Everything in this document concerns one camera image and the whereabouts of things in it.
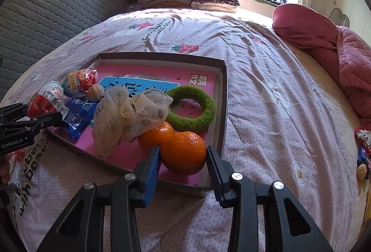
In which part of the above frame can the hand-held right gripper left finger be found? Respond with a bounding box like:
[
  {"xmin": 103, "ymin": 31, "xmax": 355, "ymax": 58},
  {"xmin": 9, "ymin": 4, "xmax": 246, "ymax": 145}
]
[{"xmin": 36, "ymin": 145, "xmax": 161, "ymax": 252}]

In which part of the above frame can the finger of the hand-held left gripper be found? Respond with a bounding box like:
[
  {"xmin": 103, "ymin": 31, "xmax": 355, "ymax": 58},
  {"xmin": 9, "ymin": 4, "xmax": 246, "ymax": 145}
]
[
  {"xmin": 28, "ymin": 112, "xmax": 63, "ymax": 131},
  {"xmin": 0, "ymin": 103, "xmax": 30, "ymax": 123}
]

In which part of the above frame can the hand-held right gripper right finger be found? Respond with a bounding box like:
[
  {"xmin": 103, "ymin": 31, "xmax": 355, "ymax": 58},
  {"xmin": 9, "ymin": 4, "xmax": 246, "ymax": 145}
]
[{"xmin": 206, "ymin": 145, "xmax": 334, "ymax": 252}]

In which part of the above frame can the red toy egg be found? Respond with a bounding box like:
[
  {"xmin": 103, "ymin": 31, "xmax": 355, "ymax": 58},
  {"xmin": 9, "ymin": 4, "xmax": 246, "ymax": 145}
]
[{"xmin": 27, "ymin": 81, "xmax": 65, "ymax": 119}]

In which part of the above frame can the blue snack packet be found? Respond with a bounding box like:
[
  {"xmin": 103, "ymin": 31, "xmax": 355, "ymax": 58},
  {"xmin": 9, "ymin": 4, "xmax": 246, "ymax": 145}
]
[{"xmin": 59, "ymin": 96, "xmax": 97, "ymax": 141}]

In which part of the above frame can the tangerine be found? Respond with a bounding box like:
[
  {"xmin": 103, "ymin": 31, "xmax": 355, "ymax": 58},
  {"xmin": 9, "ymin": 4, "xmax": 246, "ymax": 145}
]
[
  {"xmin": 160, "ymin": 131, "xmax": 207, "ymax": 176},
  {"xmin": 138, "ymin": 121, "xmax": 174, "ymax": 151}
]

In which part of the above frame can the blue orange toy egg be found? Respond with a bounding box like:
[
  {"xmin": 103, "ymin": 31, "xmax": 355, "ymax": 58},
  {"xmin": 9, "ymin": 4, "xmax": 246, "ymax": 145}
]
[{"xmin": 61, "ymin": 67, "xmax": 99, "ymax": 98}]

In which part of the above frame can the walnut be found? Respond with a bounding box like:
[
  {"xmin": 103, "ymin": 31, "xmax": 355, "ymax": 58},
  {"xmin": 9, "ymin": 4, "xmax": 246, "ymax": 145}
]
[{"xmin": 87, "ymin": 84, "xmax": 105, "ymax": 102}]

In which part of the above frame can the green fuzzy ring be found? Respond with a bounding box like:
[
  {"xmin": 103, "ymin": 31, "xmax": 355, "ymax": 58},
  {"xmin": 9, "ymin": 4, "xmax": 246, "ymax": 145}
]
[{"xmin": 165, "ymin": 85, "xmax": 215, "ymax": 133}]

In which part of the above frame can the shallow cardboard box tray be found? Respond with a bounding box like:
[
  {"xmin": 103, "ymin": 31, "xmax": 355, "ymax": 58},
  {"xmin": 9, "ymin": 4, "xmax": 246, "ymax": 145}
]
[{"xmin": 43, "ymin": 52, "xmax": 228, "ymax": 197}]

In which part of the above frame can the person's left hand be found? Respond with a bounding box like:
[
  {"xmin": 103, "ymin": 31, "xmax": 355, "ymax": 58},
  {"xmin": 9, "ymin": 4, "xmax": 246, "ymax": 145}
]
[{"xmin": 0, "ymin": 157, "xmax": 11, "ymax": 183}]

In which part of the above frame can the strawberry printed blanket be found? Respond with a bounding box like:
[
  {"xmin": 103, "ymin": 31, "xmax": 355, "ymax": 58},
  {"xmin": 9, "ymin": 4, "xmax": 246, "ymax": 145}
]
[{"xmin": 0, "ymin": 7, "xmax": 368, "ymax": 252}]

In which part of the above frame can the grey quilted headboard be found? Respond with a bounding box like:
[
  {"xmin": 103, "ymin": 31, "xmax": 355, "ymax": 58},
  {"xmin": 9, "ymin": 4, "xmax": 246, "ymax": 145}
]
[{"xmin": 0, "ymin": 0, "xmax": 131, "ymax": 99}]

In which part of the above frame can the small colourful toy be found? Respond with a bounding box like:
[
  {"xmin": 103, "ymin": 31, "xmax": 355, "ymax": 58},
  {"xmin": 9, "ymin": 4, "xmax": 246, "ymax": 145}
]
[{"xmin": 354, "ymin": 128, "xmax": 371, "ymax": 180}]

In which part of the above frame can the pink pillow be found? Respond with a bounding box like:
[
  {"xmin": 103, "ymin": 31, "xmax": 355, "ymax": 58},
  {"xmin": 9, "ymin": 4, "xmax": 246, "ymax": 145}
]
[{"xmin": 272, "ymin": 4, "xmax": 339, "ymax": 50}]

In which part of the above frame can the pink quilt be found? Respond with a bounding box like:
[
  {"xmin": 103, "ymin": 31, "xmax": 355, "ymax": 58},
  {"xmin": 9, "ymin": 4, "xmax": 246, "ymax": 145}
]
[{"xmin": 307, "ymin": 25, "xmax": 371, "ymax": 125}]

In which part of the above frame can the metal chair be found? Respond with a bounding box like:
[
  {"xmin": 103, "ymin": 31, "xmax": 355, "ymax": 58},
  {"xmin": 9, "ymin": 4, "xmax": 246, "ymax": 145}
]
[{"xmin": 330, "ymin": 7, "xmax": 351, "ymax": 28}]

